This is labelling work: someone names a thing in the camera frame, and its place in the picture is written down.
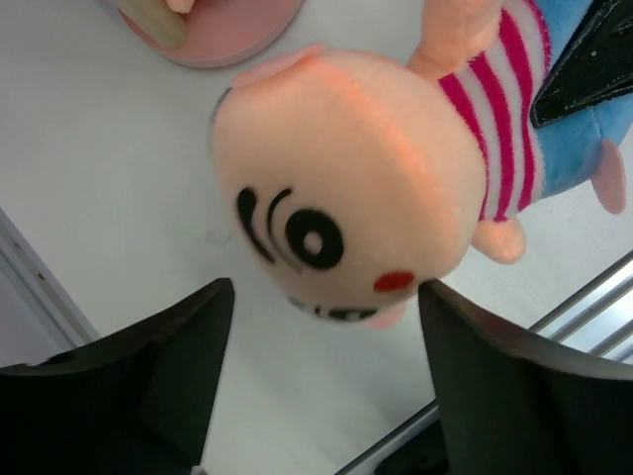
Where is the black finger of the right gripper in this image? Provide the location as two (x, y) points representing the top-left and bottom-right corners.
(531, 1), (632, 127)

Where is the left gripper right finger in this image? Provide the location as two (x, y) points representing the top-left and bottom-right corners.
(418, 281), (632, 475)

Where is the boy doll plush blue cap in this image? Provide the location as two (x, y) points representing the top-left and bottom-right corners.
(210, 1), (632, 327)

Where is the pink three-tier toy shelf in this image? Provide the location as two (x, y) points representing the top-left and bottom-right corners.
(120, 0), (302, 68)

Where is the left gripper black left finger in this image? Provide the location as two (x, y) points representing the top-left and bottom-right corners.
(1, 278), (234, 474)

